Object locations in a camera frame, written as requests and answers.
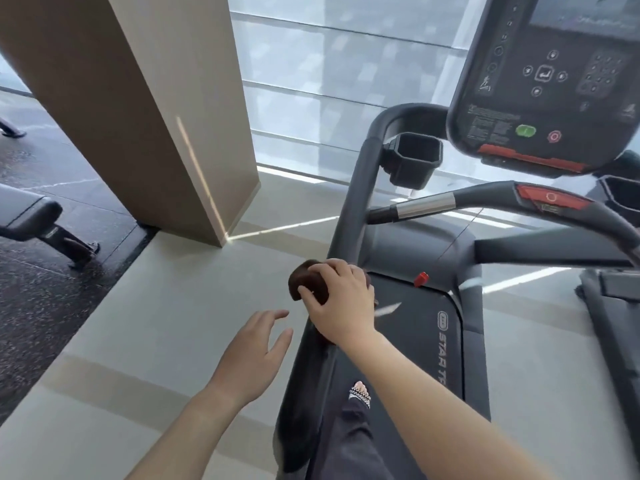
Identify red safety clip cord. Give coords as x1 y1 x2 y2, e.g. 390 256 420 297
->
413 208 485 288

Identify black weight bench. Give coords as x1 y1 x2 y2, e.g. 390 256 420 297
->
0 183 101 269

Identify person's left hand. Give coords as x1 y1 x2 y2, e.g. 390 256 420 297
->
207 309 295 408

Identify person's left forearm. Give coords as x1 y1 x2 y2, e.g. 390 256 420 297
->
125 382 246 480

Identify person's sandalled foot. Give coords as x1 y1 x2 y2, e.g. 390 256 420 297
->
348 380 373 411

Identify person's right hand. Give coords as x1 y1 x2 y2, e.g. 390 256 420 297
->
297 258 377 351

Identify dark brown cleaning cloth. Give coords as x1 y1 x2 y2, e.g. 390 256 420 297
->
287 259 375 305

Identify black treadmill console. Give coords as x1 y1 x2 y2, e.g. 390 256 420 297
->
446 0 640 178

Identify person's right forearm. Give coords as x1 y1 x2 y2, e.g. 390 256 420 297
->
345 329 551 480

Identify person's black trousers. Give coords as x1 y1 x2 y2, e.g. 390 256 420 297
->
309 397 396 480

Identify white window blind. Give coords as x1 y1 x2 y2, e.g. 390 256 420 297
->
227 0 640 195

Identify neighbouring black treadmill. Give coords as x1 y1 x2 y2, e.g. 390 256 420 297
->
575 267 640 451

